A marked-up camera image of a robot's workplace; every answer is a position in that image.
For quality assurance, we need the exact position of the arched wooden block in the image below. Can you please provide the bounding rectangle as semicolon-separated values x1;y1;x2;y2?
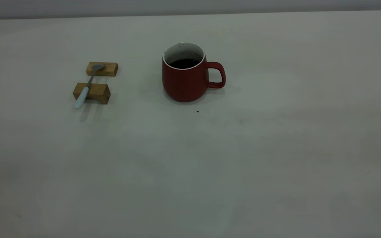
73;83;111;105

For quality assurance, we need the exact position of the flat wooden block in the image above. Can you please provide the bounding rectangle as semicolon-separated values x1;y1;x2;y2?
86;61;119;77

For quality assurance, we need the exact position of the red ceramic mug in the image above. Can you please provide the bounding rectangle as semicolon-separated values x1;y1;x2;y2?
162;42;226;102

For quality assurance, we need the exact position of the spoon with pale blue handle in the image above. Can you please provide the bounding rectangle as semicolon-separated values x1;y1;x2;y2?
74;63;106;110

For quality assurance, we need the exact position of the dark coffee liquid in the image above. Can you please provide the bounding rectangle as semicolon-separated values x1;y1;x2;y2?
169;59;201;69

